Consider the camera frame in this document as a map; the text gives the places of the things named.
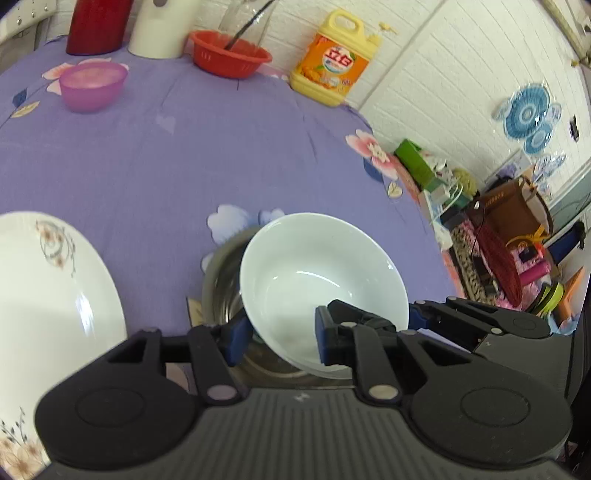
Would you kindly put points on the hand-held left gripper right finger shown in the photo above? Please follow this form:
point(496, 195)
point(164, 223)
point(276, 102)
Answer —
point(323, 337)

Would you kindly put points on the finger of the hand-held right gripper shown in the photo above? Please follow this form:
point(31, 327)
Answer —
point(461, 314)

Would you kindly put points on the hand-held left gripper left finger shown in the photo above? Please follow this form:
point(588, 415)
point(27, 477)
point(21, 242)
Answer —
point(238, 340)

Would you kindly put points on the stainless steel bowl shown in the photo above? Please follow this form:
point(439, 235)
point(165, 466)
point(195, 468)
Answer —
point(221, 286)

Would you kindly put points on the white ceramic bowl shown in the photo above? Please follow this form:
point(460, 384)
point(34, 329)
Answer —
point(314, 272)

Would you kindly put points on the white plate with flower print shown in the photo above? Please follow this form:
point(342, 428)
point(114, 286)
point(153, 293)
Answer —
point(51, 314)

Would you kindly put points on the patterned dark mat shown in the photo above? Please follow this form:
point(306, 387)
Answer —
point(471, 263)

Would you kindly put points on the green tape roll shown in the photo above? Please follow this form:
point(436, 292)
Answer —
point(548, 299)

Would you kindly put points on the pink bottle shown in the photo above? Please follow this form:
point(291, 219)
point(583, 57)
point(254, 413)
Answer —
point(534, 273)

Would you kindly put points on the brown paper bag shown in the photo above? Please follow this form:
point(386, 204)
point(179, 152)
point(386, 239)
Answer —
point(512, 210)

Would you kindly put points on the green box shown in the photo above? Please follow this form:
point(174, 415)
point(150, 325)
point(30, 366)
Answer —
point(418, 161)

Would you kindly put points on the purple floral tablecloth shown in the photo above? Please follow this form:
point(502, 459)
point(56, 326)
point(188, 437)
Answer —
point(184, 161)

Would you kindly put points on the yellow detergent bottle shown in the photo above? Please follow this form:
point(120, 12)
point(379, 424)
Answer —
point(330, 62)

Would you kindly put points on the red plastic basket bowl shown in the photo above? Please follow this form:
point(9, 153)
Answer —
point(228, 57)

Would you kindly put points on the purple plastic bowl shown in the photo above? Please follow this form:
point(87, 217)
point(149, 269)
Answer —
point(92, 87)

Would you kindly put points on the dark stirring stick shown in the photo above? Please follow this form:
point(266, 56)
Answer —
point(244, 28)

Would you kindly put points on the clear glass pitcher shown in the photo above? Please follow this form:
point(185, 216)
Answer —
point(251, 18)

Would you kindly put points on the white thermos jug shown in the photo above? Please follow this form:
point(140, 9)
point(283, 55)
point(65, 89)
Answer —
point(159, 27)

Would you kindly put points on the red thermos jug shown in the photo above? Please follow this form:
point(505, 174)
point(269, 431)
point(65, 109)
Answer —
point(97, 27)

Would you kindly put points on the blue round wall decoration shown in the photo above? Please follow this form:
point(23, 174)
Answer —
point(526, 113)

